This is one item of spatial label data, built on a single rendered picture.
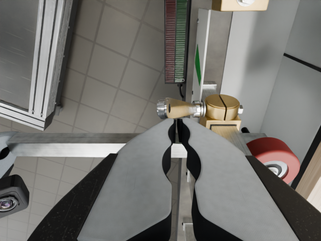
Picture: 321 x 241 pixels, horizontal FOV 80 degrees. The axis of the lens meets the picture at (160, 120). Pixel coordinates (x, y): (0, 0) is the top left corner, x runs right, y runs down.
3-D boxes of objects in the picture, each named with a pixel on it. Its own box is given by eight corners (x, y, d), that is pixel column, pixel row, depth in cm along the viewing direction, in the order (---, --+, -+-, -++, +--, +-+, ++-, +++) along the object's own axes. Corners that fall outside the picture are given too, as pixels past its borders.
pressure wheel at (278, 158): (219, 146, 39) (238, 193, 29) (226, 111, 35) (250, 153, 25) (260, 146, 39) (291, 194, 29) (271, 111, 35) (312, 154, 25)
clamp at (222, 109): (195, 157, 38) (198, 177, 33) (202, 93, 31) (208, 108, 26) (224, 158, 38) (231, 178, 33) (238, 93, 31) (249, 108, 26)
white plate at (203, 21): (188, 127, 48) (192, 154, 40) (197, 8, 35) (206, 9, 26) (190, 127, 48) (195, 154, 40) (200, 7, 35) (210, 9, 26)
